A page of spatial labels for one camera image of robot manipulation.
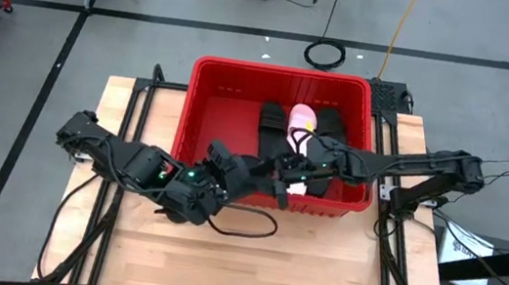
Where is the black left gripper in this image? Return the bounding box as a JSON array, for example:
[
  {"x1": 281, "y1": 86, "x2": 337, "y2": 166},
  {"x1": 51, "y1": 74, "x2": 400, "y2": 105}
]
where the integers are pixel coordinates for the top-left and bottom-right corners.
[{"x1": 158, "y1": 142, "x2": 286, "y2": 238}]

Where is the coiled black cable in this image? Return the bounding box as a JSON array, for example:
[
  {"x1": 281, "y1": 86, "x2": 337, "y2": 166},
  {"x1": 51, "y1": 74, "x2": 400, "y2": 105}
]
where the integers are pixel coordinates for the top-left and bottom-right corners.
[{"x1": 301, "y1": 36, "x2": 350, "y2": 74}]

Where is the black metal beam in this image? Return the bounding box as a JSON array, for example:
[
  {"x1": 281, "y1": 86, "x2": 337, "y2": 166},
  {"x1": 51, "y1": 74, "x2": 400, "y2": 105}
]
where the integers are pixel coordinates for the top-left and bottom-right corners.
[{"x1": 436, "y1": 230, "x2": 509, "y2": 285}]

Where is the white paper sheet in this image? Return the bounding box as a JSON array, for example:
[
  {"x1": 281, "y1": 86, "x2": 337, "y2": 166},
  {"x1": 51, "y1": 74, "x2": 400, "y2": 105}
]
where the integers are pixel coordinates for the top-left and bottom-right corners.
[{"x1": 434, "y1": 221, "x2": 498, "y2": 285}]

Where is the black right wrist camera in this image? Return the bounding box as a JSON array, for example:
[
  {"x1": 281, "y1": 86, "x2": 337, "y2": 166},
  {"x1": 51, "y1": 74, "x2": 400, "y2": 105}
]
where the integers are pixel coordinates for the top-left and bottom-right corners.
[{"x1": 270, "y1": 177, "x2": 294, "y2": 212}]

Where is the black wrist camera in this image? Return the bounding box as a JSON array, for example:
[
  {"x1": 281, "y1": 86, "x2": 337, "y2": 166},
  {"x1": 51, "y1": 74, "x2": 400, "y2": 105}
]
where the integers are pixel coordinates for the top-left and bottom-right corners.
[
  {"x1": 202, "y1": 139, "x2": 238, "y2": 183},
  {"x1": 270, "y1": 177, "x2": 294, "y2": 212}
]

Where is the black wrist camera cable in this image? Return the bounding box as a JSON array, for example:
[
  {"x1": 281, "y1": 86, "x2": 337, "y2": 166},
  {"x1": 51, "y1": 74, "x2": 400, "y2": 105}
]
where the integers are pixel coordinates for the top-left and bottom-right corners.
[{"x1": 205, "y1": 200, "x2": 282, "y2": 243}]

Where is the black slide sandal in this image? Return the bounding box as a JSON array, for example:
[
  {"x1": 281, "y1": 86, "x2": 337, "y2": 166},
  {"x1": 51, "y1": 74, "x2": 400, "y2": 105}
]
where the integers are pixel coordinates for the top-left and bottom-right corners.
[
  {"x1": 306, "y1": 104, "x2": 353, "y2": 202},
  {"x1": 252, "y1": 100, "x2": 293, "y2": 167}
]

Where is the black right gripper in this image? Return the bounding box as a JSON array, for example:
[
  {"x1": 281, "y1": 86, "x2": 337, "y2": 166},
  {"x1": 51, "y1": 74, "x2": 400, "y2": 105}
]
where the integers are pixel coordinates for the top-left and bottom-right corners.
[{"x1": 278, "y1": 133, "x2": 376, "y2": 194}]

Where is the red plastic bin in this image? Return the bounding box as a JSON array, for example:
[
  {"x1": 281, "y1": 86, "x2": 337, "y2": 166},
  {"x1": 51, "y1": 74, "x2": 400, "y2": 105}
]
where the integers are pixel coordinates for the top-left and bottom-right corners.
[{"x1": 165, "y1": 52, "x2": 390, "y2": 224}]

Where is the pink slide sandal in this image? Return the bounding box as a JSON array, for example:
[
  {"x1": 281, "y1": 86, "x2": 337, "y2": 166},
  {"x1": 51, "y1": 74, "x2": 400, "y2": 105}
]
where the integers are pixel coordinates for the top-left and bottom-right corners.
[{"x1": 278, "y1": 102, "x2": 322, "y2": 199}]

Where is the yellow floor cable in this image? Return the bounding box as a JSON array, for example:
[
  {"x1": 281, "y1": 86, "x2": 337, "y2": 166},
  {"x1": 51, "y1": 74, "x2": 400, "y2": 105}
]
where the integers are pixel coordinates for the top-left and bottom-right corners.
[{"x1": 374, "y1": 0, "x2": 423, "y2": 84}]

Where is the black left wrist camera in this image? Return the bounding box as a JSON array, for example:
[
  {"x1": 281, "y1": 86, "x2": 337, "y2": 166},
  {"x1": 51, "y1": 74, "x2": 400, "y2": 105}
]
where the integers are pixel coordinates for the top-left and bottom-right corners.
[{"x1": 202, "y1": 139, "x2": 238, "y2": 183}]

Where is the black mesh box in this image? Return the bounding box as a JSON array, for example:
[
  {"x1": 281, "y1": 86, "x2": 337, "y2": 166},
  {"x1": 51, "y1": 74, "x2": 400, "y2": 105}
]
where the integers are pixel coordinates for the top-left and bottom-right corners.
[{"x1": 361, "y1": 76, "x2": 417, "y2": 118}]

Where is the black arm base cable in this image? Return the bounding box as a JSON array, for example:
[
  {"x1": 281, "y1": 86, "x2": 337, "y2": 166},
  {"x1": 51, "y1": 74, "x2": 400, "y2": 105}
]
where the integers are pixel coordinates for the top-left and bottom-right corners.
[{"x1": 34, "y1": 165, "x2": 102, "y2": 285}]

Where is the thin black floor cable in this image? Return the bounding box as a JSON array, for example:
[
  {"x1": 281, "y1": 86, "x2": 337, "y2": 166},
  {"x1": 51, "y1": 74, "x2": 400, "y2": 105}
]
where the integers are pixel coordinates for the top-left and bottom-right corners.
[{"x1": 320, "y1": 0, "x2": 343, "y2": 44}]

